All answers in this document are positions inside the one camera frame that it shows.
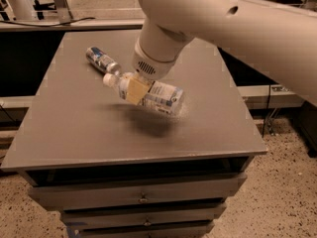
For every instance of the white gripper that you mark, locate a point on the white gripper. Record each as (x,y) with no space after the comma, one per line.
(153,66)

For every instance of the blue label plastic bottle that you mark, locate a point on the blue label plastic bottle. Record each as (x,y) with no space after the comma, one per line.
(163,98)

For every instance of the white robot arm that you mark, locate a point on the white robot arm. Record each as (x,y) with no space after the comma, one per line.
(277,40)

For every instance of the silver blue drink can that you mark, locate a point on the silver blue drink can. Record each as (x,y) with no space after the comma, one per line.
(102,62)

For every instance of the grey drawer cabinet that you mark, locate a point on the grey drawer cabinet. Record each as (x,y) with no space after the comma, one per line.
(78,131)

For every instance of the top grey drawer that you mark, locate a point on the top grey drawer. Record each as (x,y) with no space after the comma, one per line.
(136,192)

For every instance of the grey drawer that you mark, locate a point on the grey drawer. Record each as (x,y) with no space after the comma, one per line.
(191,229)
(143,215)
(136,192)

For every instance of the middle grey drawer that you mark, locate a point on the middle grey drawer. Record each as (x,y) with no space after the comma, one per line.
(143,215)

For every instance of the white pipe top left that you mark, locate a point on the white pipe top left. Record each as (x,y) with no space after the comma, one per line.
(23,10)

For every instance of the bottom grey drawer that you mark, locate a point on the bottom grey drawer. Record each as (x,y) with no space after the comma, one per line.
(191,229)

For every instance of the grey metal rail frame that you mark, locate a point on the grey metal rail frame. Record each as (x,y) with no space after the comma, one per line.
(73,15)

